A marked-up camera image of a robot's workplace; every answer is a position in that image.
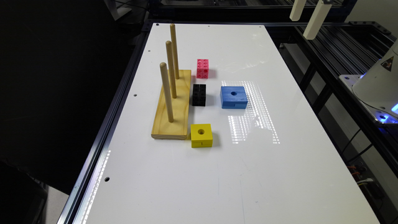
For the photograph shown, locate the wooden peg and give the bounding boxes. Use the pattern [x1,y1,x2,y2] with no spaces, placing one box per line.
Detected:
[165,40,177,98]
[170,23,180,79]
[160,62,174,123]

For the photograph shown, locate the pink interlocking cube block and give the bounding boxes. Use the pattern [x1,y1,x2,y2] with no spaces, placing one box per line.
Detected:
[197,59,209,78]

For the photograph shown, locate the middle wooden peg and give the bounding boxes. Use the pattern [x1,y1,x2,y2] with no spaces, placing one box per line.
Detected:
[165,40,177,98]

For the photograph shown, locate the black cables under table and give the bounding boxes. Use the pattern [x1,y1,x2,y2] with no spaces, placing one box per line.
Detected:
[340,128,385,200]

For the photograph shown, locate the blue block with hole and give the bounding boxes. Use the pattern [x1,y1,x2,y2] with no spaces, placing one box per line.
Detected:
[220,86,248,109]

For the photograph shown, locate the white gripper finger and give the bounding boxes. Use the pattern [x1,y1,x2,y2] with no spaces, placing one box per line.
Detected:
[303,0,332,40]
[289,0,306,21]

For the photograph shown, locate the yellow block with hole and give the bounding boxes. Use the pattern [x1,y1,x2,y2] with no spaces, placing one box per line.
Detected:
[191,124,213,147]

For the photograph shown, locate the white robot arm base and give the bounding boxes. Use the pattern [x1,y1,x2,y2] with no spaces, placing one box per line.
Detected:
[339,43,397,125]

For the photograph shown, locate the rear wooden peg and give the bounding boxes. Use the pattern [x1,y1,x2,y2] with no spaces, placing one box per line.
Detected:
[170,23,180,79]

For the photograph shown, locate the black aluminium table frame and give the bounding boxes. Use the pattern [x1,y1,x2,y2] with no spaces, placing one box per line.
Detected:
[58,12,397,223]

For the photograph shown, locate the front wooden peg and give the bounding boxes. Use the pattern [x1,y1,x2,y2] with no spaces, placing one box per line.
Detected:
[160,62,174,123]

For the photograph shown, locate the wooden peg board base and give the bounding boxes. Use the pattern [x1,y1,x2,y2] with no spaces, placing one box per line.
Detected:
[151,70,192,140]

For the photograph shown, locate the black interlocking cube block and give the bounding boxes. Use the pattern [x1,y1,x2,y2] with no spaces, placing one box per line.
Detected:
[192,84,206,106]

